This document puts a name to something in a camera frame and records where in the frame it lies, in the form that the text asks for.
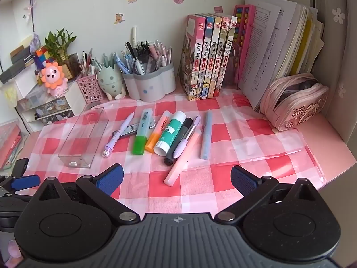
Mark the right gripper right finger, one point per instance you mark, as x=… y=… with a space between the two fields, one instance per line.
x=255 y=191

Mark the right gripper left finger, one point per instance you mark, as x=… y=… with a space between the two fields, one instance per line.
x=98 y=190

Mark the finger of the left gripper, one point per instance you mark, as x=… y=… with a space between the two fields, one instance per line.
x=20 y=167
x=13 y=184

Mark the purple cartoon pen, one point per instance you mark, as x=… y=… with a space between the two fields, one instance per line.
x=109 y=147

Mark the clear plastic organizer tray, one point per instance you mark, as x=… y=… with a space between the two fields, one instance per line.
x=82 y=142

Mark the green highlighter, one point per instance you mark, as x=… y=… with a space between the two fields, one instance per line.
x=142 y=132

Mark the light blue pen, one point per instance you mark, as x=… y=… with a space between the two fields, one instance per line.
x=206 y=140

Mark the pencil lead refill case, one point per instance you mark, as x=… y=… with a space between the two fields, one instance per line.
x=130 y=130

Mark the black marker pen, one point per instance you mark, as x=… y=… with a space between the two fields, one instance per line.
x=169 y=158

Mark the peach pink pen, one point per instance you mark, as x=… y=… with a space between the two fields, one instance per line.
x=181 y=163

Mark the orange highlighter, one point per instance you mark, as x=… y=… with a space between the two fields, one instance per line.
x=158 y=130

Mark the green white glue stick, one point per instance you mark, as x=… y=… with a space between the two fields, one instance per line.
x=169 y=134

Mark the lavender mechanical pencil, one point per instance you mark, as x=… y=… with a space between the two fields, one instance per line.
x=183 y=143

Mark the pink books stack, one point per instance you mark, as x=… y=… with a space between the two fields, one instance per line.
x=11 y=137

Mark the white mini drawer unit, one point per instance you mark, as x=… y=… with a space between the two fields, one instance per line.
x=39 y=109

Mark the red checkered tablecloth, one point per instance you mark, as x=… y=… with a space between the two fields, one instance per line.
x=240 y=136

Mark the white eraser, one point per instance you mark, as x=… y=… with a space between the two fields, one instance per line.
x=152 y=123

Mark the pink pencil case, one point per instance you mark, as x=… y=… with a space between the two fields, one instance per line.
x=293 y=100

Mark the pink lion toy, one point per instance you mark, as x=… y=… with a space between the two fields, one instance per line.
x=53 y=77

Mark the pink perforated pen holder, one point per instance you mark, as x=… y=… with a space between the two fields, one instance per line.
x=90 y=89

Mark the rubik's cube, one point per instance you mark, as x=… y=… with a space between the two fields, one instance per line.
x=42 y=57

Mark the green egg pen holder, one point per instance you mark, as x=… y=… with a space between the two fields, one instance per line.
x=112 y=83

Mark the brown glass plant pot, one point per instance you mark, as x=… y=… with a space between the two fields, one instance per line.
x=73 y=67

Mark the grey white cloud pen holder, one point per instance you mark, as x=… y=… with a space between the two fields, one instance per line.
x=151 y=87

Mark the lucky bamboo plant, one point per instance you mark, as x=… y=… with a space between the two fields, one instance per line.
x=57 y=44

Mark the magnifying glass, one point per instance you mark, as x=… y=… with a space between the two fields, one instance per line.
x=144 y=64

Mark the stack of paper documents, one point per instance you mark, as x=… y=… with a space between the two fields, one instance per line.
x=281 y=37

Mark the comic book box set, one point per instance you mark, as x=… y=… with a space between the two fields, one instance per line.
x=206 y=50

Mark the grey desk cable grommet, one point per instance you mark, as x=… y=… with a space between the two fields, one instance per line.
x=91 y=105

